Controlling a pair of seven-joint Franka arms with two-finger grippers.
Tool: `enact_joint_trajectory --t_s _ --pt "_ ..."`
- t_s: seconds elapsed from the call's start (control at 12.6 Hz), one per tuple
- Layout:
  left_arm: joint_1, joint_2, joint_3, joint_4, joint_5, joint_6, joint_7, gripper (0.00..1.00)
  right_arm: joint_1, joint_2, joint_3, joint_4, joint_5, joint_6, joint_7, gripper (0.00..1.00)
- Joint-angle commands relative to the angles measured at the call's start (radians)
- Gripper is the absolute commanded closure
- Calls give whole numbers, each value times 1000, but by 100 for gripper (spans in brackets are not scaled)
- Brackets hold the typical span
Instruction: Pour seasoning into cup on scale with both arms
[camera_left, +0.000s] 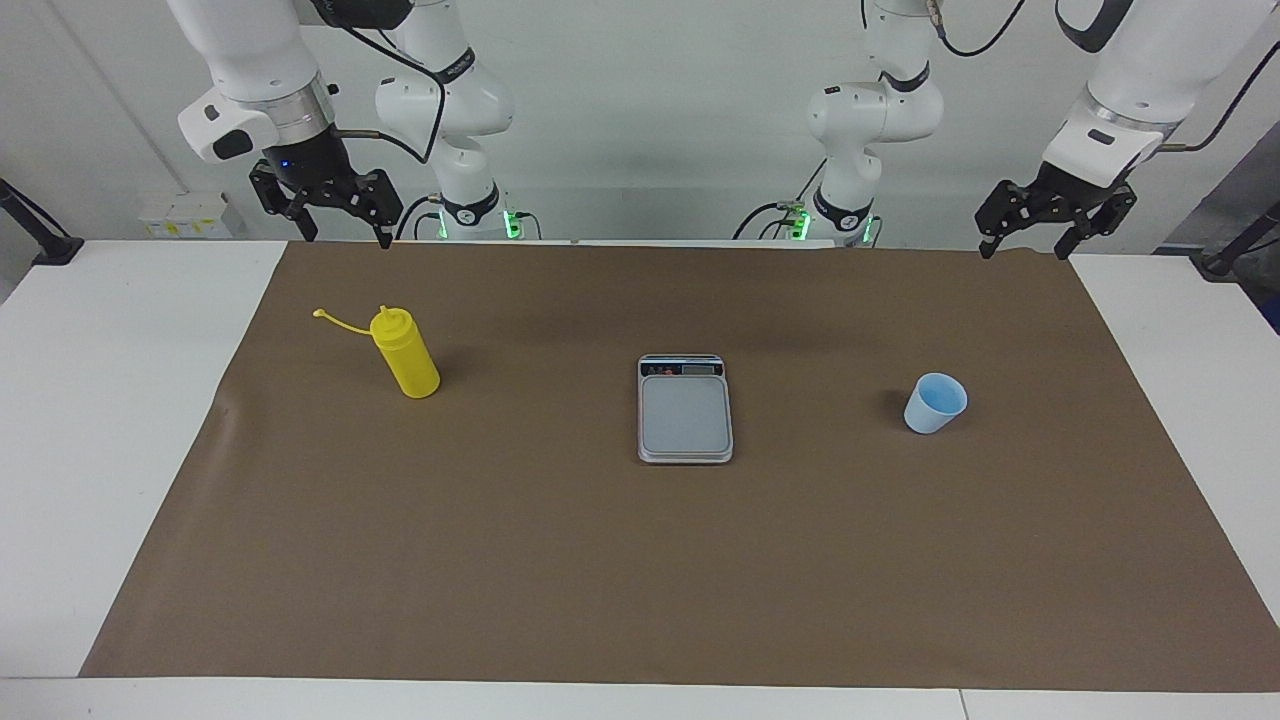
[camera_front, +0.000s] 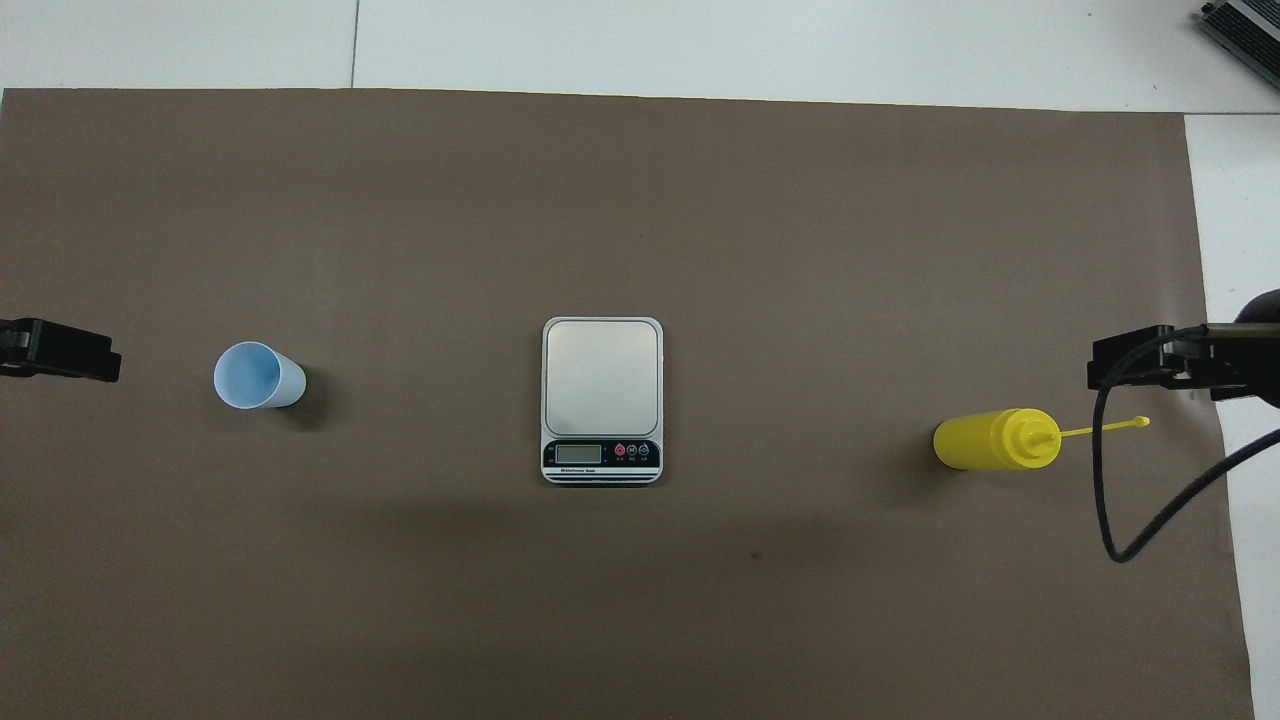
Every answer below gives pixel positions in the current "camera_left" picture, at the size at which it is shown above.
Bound silver digital kitchen scale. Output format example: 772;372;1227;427
637;353;735;466

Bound black base cables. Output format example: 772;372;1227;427
395;195;543;242
733;160;831;242

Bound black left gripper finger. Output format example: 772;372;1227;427
976;178;1046;258
1053;185;1138;261

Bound yellow squeeze bottle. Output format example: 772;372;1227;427
313;305;441;399

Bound brown table mat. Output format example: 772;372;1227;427
78;240;1280;693

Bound white wall socket box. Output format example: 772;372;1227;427
138;193;233;239

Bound light blue plastic cup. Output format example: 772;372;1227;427
904;373;969;435

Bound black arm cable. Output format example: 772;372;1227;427
925;0;1280;153
320;0;447;166

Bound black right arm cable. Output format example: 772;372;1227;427
320;0;447;166

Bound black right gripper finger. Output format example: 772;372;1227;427
250;162;319;242
345;170;404;249

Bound black right base cables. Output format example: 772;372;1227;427
395;195;543;242

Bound black left base cables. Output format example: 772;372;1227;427
733;160;831;242

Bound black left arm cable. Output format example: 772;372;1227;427
925;0;1280;153

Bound black clamp stand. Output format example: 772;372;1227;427
0;178;85;267
1190;200;1280;281

